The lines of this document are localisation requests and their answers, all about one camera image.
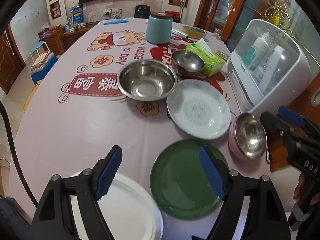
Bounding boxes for pink printed tablecloth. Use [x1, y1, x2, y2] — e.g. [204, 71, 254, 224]
[9, 17, 272, 220]

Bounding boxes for green tissue pack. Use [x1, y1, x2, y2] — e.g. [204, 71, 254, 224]
[185, 38, 224, 77]

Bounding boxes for blue printed box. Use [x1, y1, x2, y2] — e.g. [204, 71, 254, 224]
[70, 5, 84, 24]

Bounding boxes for black cable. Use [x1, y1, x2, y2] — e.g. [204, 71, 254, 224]
[0, 102, 38, 208]

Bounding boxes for large steel bowl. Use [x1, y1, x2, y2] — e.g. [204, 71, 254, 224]
[117, 59, 178, 102]

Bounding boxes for light blue metal stool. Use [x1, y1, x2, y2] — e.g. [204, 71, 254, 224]
[30, 41, 48, 63]

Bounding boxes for pink steel bowl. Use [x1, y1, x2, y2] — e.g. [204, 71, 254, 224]
[228, 113, 267, 160]

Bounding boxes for white storage cabinet clear door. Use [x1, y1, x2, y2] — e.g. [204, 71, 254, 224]
[226, 19, 320, 117]

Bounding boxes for small gold box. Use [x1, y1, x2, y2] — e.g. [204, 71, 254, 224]
[216, 51, 230, 62]

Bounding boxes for green plate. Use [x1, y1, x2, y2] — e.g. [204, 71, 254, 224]
[150, 139, 229, 219]

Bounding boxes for stack of books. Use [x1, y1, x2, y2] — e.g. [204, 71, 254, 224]
[31, 50, 54, 71]

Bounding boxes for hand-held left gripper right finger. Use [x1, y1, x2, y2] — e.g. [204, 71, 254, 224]
[199, 145, 292, 240]

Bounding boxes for red lidded pot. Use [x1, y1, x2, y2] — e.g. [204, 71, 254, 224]
[164, 10, 180, 22]

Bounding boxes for person's right hand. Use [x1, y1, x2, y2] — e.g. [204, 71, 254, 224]
[293, 174, 307, 200]

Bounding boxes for wooden television cabinet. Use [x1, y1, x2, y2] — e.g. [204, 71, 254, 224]
[38, 21, 100, 55]

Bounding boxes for white wall niche shelf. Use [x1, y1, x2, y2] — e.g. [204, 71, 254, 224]
[45, 0, 62, 22]

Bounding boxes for black air fryer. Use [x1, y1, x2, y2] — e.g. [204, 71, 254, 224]
[134, 5, 148, 19]

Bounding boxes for yellow plastic stool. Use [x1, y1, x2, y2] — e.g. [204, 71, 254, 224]
[23, 83, 40, 112]

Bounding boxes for white bottle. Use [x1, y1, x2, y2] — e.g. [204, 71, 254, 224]
[245, 32, 272, 72]

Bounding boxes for gold wire ornament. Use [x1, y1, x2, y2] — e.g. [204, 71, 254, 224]
[260, 0, 295, 35]

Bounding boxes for round yellow tin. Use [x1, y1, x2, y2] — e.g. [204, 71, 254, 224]
[182, 25, 208, 40]

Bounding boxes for blue face mask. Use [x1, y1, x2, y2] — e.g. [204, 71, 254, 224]
[103, 17, 134, 25]

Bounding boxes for blue plastic stool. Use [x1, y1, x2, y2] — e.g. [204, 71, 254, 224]
[30, 55, 58, 85]

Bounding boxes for blue patterned white plate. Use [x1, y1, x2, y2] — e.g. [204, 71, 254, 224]
[166, 79, 232, 140]

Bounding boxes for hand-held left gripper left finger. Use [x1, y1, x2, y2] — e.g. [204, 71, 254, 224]
[30, 145, 123, 240]

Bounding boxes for blue canister with brown lid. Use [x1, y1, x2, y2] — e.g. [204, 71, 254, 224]
[146, 12, 173, 44]

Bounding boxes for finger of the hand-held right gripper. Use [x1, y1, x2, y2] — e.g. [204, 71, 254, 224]
[260, 111, 310, 153]
[278, 106, 320, 140]

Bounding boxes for brown wooden door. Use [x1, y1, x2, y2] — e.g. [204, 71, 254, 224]
[0, 25, 25, 93]

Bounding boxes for wooden glass display cabinet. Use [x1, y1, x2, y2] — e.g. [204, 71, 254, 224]
[194, 0, 253, 43]

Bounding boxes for dark red steel bowl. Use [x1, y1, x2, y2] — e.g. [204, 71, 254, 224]
[171, 50, 205, 78]

